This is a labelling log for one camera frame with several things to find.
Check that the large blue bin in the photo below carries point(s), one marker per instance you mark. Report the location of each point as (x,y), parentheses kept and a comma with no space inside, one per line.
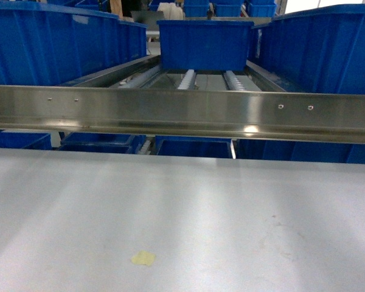
(45,45)
(319,50)

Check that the large blue bin right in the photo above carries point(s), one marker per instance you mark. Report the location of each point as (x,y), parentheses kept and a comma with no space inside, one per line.
(319,50)

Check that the stainless steel shelf rail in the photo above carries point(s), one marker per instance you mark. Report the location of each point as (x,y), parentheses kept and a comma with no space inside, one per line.
(286,116)

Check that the blue bin centre back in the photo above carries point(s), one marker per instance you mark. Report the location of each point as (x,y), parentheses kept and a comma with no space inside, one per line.
(204,45)

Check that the white roller track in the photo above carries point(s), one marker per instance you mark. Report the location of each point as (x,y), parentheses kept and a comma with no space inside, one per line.
(188,81)

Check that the large blue bin left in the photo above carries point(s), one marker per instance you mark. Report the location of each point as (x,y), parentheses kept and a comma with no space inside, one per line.
(45,45)

